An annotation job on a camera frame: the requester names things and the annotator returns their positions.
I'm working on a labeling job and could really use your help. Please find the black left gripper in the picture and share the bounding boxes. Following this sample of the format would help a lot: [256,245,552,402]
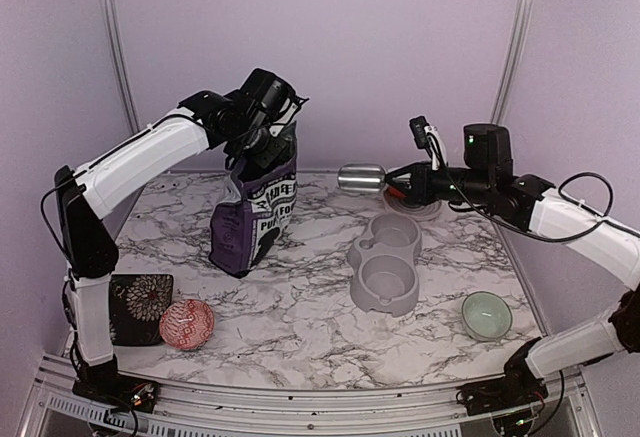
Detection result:
[230,116,288,168]

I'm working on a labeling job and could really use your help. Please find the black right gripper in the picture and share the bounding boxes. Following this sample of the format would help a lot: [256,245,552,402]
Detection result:
[386,160,494,206]

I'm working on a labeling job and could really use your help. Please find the silver metal scoop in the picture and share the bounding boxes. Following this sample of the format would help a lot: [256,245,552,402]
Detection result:
[337,163,386,193]

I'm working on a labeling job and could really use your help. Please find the purple puppy food bag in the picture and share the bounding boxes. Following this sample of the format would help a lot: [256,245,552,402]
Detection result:
[208,124,298,278]

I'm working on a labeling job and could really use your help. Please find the grey double pet bowl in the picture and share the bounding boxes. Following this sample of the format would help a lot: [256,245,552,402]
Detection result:
[347,213,422,317]

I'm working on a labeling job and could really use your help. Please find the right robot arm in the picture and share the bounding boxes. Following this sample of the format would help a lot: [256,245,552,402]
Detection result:
[385,116,639,405]

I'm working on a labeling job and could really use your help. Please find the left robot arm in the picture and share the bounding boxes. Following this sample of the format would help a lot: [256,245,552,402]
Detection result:
[49,68,307,402]

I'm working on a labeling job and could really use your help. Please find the orange white ceramic bowl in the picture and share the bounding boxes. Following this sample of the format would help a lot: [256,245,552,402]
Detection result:
[385,186,405,200]

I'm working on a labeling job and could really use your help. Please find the spiral pattern ceramic plate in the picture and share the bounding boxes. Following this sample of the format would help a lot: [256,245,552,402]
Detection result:
[383,192,442,222]

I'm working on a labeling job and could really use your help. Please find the pale green glass bowl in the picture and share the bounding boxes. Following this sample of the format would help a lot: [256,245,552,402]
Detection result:
[461,291,513,342]

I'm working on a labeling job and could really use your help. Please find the red patterned ceramic bowl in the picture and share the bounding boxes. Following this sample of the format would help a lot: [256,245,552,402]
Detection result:
[159,299,215,351]

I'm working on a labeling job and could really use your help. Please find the black floral square plate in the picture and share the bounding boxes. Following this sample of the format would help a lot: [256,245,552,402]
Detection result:
[109,274,174,347]

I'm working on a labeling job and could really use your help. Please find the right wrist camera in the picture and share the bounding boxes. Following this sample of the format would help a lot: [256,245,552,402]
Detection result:
[409,116,448,171]

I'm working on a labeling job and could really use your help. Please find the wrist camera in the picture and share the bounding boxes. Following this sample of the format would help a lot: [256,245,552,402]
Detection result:
[409,116,448,171]
[269,96,309,137]

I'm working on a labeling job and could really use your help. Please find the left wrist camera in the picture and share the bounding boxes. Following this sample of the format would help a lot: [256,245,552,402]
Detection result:
[269,96,309,137]

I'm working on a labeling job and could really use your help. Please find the aluminium left corner post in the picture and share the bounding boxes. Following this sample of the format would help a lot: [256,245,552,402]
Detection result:
[100,0,141,134]

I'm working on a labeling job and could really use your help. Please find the aluminium corner post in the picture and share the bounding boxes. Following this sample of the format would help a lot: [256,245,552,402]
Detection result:
[490,0,534,125]
[100,0,141,134]

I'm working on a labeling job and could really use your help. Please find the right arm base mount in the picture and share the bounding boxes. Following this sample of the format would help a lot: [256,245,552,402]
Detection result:
[456,338,549,416]

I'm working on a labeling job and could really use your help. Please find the aluminium right corner post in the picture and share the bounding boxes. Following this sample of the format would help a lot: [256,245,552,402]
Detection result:
[490,0,534,125]

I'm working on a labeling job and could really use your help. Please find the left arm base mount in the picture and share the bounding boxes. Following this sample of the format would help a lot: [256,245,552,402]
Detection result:
[72,357,160,413]

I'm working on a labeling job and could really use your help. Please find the aluminium front frame rail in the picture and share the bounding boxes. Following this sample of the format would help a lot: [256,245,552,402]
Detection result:
[19,351,601,437]

